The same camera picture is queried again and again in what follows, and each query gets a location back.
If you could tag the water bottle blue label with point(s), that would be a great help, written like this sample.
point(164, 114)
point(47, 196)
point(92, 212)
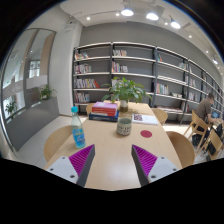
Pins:
point(77, 129)

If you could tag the grey wall bookshelf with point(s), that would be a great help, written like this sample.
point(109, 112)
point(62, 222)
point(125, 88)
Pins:
point(172, 82)

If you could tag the dark blue bottom book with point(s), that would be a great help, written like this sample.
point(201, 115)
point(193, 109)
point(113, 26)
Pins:
point(103, 118)

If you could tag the red middle book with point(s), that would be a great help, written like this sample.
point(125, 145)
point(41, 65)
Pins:
point(104, 113)

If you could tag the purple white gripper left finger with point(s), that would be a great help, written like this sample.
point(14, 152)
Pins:
point(76, 167)

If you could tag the open white magazine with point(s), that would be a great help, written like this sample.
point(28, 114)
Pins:
point(144, 119)

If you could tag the small plant on ledge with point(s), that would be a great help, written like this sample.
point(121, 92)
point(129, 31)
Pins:
point(46, 93)

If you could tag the small plant lower left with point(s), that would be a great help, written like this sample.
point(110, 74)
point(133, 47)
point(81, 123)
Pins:
point(11, 108)

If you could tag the wooden chair at right edge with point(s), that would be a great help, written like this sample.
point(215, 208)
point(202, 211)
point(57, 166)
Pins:
point(212, 145)

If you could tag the laptop on far table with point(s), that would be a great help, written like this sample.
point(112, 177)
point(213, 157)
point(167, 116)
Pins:
point(215, 115)

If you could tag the wooden chair far left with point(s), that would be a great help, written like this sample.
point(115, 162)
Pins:
point(89, 108)

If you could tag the potted green leafy plant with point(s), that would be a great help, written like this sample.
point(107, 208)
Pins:
point(125, 90)

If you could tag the wooden chair far right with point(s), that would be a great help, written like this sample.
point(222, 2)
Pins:
point(161, 115)

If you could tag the pink top book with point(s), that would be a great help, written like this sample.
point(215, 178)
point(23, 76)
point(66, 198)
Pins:
point(103, 106)

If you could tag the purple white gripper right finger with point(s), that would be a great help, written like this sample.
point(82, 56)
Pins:
point(151, 168)

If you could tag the wooden chair under man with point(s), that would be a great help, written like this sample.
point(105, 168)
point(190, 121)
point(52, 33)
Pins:
point(198, 126)

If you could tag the seated man brown shirt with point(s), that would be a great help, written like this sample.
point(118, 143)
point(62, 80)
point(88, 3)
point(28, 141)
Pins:
point(203, 110)

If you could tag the wooden chair near right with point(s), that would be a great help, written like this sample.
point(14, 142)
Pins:
point(183, 147)

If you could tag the wooden chair near left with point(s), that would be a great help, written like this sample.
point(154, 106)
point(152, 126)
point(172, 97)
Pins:
point(55, 141)

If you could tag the green patterned ceramic mug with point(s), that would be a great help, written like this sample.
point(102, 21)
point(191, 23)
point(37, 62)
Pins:
point(124, 126)

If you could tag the dark red round coaster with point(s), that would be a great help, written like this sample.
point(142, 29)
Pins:
point(146, 133)

